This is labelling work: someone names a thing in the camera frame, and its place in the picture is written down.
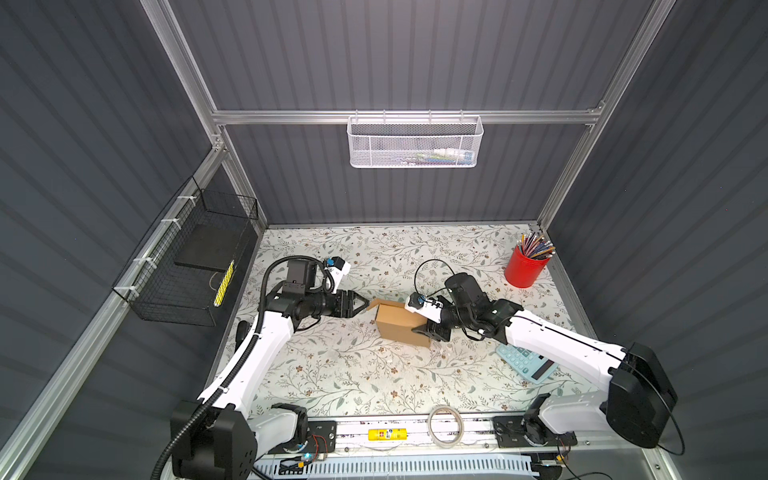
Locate black corrugated cable hose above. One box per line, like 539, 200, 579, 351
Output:
149, 254, 331, 480

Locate black wire mesh basket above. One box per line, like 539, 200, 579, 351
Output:
113, 180, 259, 327

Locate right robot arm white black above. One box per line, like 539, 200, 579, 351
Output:
405, 273, 678, 449

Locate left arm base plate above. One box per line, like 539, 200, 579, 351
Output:
269, 420, 338, 454

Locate red metal pencil cup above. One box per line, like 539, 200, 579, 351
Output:
504, 246, 549, 289

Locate clear tape roll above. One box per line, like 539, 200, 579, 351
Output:
426, 405, 465, 449

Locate brown cardboard box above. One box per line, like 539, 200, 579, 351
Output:
367, 299, 431, 348

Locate black stapler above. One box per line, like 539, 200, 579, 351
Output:
235, 320, 251, 349

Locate bundle of coloured pencils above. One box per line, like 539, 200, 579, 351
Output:
516, 233, 556, 260

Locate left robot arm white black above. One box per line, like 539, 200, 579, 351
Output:
151, 255, 363, 479

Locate markers in white basket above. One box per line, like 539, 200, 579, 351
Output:
401, 148, 476, 167

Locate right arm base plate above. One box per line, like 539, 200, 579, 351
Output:
491, 415, 578, 448

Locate yellow striped tool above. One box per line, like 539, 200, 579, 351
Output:
213, 261, 235, 308

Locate white wire mesh basket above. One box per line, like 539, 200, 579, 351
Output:
346, 115, 484, 169

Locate teal calculator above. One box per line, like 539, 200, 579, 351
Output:
495, 345, 558, 384

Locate yellow spirit level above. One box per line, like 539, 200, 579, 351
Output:
367, 428, 408, 442

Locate black foam pad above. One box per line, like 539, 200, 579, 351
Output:
174, 224, 241, 273

